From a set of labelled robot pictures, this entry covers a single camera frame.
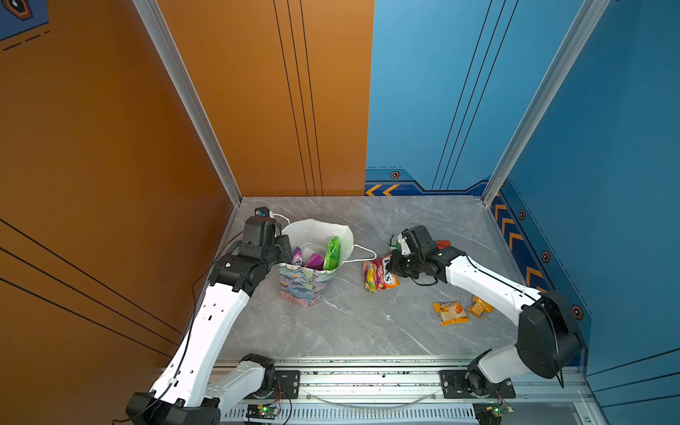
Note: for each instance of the green white snack packet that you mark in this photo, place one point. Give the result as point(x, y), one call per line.
point(394, 245)

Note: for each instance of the green Lays chips bag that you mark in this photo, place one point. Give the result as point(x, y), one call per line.
point(331, 260)

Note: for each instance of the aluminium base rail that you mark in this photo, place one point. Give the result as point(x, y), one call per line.
point(414, 390)

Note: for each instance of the purple berries candy bag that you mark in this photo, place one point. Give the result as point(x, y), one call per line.
point(297, 257)

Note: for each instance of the right circuit board green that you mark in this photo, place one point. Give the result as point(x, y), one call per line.
point(488, 414)

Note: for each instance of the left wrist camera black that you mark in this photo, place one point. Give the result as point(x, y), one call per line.
point(263, 212)

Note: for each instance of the aluminium right corner post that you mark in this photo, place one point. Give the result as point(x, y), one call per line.
point(586, 20)

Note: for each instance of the aluminium corner post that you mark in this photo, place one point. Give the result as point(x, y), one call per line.
point(586, 20)
point(164, 43)

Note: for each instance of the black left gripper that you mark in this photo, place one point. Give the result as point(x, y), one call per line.
point(282, 241)

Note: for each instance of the magenta purple snack bag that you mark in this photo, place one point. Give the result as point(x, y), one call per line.
point(316, 262)

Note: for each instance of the aluminium left corner post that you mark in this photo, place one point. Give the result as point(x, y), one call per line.
point(164, 43)

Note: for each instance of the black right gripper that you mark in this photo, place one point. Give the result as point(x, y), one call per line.
point(392, 264)

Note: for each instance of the circuit board green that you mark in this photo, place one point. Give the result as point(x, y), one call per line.
point(262, 413)
point(488, 414)

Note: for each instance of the red small snack packet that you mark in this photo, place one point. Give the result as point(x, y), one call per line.
point(442, 244)

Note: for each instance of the orange yellow snack packet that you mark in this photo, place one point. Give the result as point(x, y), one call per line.
point(450, 313)

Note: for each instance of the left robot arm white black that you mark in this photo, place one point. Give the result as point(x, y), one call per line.
point(183, 394)

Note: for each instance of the left circuit board green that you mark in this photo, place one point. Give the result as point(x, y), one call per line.
point(262, 413)

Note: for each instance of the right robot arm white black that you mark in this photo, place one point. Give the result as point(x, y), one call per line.
point(548, 336)

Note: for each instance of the colourful fruits candy bag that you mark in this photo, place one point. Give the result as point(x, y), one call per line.
point(376, 275)

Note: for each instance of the floral paper bag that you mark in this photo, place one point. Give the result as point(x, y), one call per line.
point(320, 249)

